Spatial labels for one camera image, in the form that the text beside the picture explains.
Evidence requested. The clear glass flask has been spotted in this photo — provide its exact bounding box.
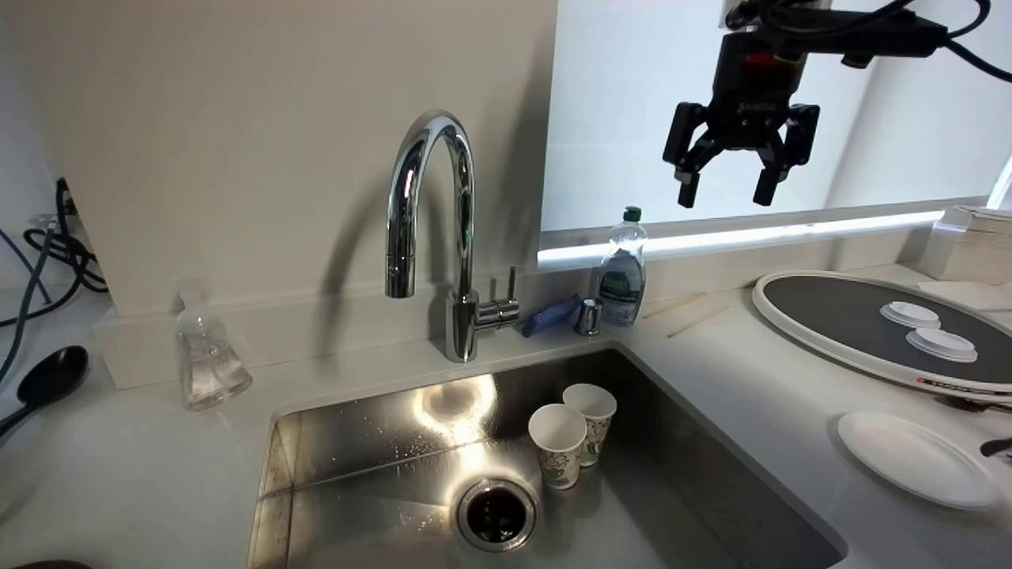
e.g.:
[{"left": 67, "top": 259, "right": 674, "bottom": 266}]
[{"left": 172, "top": 280, "right": 255, "bottom": 412}]

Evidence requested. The bundle of wall cables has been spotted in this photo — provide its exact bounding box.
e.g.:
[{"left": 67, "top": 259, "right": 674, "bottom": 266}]
[{"left": 0, "top": 177, "right": 110, "bottom": 382}]

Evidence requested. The stainless steel sink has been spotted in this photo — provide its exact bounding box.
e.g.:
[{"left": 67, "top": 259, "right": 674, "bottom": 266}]
[{"left": 248, "top": 346, "right": 850, "bottom": 569}]

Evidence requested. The patterned paper coffee cup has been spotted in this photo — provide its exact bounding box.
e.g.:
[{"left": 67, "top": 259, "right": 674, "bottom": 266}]
[
  {"left": 561, "top": 379, "right": 620, "bottom": 470},
  {"left": 525, "top": 402, "right": 593, "bottom": 494}
]

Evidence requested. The round black tray white rim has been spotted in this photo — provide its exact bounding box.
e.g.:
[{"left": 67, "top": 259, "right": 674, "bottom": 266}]
[{"left": 750, "top": 270, "right": 1012, "bottom": 407}]

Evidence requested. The white plastic cup lid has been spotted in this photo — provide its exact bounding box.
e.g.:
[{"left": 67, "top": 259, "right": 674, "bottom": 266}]
[
  {"left": 879, "top": 297, "right": 944, "bottom": 331},
  {"left": 905, "top": 321, "right": 980, "bottom": 368}
]

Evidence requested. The chrome gooseneck faucet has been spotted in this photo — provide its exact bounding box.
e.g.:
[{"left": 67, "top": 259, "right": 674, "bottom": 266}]
[{"left": 381, "top": 111, "right": 525, "bottom": 364}]

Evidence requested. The sink drain strainer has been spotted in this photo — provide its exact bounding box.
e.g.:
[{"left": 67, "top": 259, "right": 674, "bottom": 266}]
[{"left": 453, "top": 473, "right": 542, "bottom": 554}]

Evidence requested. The white round plate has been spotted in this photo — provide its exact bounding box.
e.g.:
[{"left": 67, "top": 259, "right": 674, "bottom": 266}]
[{"left": 834, "top": 407, "right": 1003, "bottom": 512}]

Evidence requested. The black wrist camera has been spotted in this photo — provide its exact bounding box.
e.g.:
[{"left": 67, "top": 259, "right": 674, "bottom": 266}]
[{"left": 738, "top": 0, "right": 952, "bottom": 70}]

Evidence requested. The blue sponge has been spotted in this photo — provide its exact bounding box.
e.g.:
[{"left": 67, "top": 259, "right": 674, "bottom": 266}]
[{"left": 516, "top": 297, "right": 585, "bottom": 340}]

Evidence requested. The small chrome dispenser knob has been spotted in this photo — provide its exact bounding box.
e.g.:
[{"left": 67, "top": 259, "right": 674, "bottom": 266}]
[{"left": 573, "top": 297, "right": 603, "bottom": 340}]

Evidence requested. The plastic bottle with green cap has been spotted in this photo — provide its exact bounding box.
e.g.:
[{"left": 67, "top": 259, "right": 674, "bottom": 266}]
[{"left": 594, "top": 207, "right": 650, "bottom": 329}]

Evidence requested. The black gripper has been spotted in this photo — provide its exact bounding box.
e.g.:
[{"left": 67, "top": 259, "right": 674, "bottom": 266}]
[{"left": 662, "top": 27, "right": 823, "bottom": 212}]

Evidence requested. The black ladle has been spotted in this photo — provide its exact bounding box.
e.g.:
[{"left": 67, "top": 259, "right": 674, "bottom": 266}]
[{"left": 0, "top": 346, "right": 92, "bottom": 438}]

